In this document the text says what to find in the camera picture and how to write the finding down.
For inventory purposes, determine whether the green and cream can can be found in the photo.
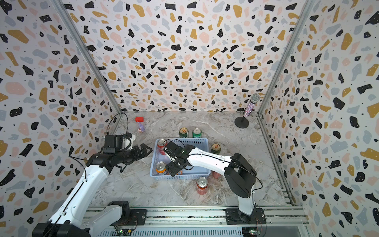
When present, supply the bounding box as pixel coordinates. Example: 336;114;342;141
179;127;189;138

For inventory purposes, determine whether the green soda can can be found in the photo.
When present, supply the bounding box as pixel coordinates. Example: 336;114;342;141
192;127;202;138

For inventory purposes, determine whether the red soda can front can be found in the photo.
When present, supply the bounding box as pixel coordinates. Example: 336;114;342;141
196;177;208;195

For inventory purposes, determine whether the red soda can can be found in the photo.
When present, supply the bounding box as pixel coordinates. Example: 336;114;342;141
212;171;222;179
196;177;208;195

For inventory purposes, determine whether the dark green beer can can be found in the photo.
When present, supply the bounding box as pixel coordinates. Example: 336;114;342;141
211;143;221;155

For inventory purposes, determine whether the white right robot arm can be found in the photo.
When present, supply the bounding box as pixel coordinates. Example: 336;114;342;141
163;142;257;224

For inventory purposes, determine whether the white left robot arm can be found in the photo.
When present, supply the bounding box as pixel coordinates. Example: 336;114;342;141
32;144;152;237

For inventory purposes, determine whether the light blue plastic basket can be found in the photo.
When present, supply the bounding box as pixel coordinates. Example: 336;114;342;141
150;138;211;180

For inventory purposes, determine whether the red cola can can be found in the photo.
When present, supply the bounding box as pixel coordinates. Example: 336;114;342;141
157;139;167;156

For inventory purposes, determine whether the orange soda can left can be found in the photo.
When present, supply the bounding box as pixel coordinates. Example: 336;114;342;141
155;162;168;176

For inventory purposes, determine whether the black microphone stand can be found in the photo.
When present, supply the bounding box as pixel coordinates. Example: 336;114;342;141
235;117;249;128

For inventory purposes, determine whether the glittery purple microphone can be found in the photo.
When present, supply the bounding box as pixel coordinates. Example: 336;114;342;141
243;93;260;118

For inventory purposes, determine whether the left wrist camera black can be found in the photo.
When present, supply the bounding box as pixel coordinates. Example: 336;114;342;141
103;135;126;154

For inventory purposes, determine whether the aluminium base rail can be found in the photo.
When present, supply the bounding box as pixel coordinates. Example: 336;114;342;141
100;206;313;237

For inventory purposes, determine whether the aluminium corner post left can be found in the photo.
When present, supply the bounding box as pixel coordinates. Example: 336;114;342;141
50;0;123;118

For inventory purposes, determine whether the aluminium corner post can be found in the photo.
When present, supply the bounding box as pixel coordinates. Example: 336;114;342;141
257;0;317;116
50;0;123;118

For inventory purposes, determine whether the aluminium corner post right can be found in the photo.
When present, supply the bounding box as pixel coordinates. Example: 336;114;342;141
257;0;317;116

